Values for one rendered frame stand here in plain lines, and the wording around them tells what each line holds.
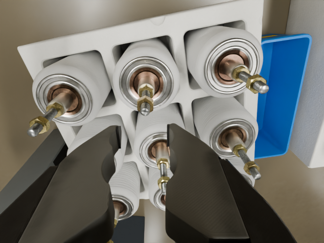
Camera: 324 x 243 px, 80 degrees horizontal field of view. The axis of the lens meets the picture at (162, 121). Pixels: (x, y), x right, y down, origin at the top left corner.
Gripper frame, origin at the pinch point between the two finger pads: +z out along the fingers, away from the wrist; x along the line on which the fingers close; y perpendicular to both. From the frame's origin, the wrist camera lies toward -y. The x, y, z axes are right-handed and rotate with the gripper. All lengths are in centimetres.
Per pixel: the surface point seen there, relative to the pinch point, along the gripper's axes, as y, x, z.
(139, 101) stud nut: 1.2, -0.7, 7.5
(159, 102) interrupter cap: 4.6, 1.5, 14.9
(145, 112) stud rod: 1.8, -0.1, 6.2
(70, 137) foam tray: 14.7, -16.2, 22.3
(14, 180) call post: 22.7, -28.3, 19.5
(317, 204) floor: 64, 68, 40
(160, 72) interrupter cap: 0.2, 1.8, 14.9
